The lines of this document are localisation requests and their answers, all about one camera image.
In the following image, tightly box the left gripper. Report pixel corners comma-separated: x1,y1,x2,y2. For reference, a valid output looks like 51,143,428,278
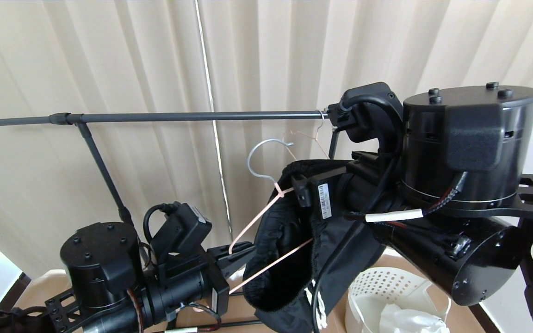
151,253,230,323

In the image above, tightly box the black garment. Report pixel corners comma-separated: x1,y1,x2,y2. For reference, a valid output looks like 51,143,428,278
242,160,387,333

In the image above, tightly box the pink clothes hanger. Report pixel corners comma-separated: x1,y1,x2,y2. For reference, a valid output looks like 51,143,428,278
290,110,332,160
228,139,316,295

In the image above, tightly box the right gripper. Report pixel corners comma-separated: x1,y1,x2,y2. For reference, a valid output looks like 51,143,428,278
291,154,408,222

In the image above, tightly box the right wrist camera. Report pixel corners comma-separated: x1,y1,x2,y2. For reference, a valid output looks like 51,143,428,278
327,82,406,153

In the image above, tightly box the black clothes rack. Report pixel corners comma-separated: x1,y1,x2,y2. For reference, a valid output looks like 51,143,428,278
0,109,341,329

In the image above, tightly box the beige curtain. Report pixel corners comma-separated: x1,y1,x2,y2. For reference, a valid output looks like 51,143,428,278
0,0,533,283

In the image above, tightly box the white laundry basket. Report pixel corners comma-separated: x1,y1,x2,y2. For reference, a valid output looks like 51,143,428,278
344,267,452,333

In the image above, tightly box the white garment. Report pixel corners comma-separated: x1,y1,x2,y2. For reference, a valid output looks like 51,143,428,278
379,303,450,333

